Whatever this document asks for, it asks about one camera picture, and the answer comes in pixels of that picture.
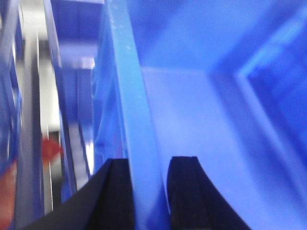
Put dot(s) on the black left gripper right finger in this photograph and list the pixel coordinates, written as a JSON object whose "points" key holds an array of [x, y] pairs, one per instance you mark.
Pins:
{"points": [[195, 203]]}

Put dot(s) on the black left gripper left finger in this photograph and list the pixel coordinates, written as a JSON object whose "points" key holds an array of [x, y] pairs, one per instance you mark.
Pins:
{"points": [[104, 203]]}

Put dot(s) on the light blue plastic crate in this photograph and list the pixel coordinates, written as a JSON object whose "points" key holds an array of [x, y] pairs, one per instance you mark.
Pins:
{"points": [[221, 80]]}

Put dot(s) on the grey metal divider rail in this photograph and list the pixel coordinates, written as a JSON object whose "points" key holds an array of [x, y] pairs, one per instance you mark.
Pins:
{"points": [[40, 115]]}

